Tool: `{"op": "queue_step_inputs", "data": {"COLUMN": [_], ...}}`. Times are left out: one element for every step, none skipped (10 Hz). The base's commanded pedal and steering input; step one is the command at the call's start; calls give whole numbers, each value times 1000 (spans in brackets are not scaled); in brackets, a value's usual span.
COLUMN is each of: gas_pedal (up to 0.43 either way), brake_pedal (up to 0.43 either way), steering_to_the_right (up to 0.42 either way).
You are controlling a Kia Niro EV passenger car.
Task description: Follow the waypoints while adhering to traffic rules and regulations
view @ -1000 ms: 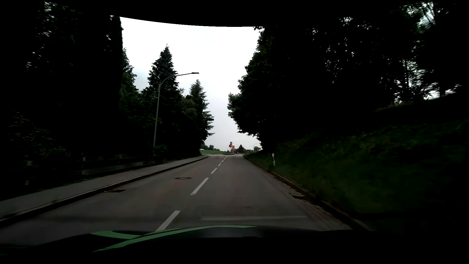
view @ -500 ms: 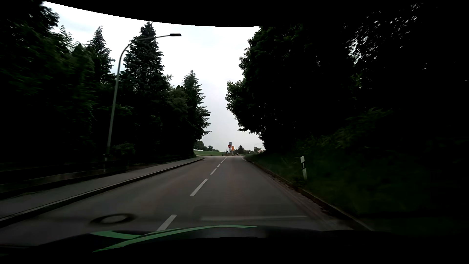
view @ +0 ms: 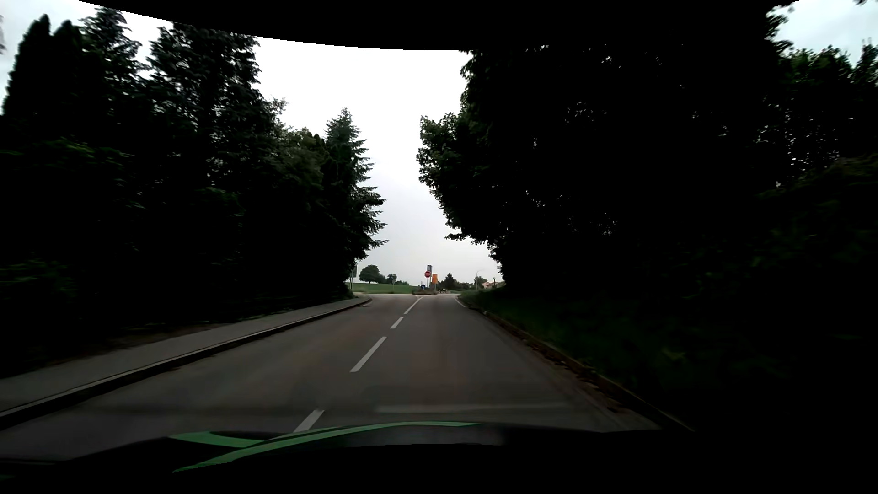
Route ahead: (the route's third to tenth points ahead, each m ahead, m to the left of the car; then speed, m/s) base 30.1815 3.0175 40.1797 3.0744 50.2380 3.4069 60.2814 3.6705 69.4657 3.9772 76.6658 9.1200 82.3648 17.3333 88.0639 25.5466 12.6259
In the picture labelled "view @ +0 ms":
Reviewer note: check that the road sign with orange board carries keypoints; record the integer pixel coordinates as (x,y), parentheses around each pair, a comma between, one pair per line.
(429,276)

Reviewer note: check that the building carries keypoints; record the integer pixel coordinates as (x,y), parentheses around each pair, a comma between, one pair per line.
(492,284)

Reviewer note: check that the green field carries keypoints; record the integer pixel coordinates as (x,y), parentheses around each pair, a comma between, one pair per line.
(384,288)

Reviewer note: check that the round tree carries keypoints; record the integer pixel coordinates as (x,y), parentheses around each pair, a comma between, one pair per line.
(371,274)

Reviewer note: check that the grey asphalt road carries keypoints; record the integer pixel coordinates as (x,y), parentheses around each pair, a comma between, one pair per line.
(439,357)

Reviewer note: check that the grass verge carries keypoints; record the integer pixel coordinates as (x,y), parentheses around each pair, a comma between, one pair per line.
(549,322)

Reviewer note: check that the car's own bonnet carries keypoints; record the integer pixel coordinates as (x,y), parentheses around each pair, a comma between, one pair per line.
(384,446)

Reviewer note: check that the row of dark trees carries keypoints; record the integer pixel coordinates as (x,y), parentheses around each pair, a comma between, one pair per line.
(171,192)
(651,171)

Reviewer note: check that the grey pavement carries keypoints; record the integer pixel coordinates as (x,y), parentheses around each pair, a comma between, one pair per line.
(137,357)

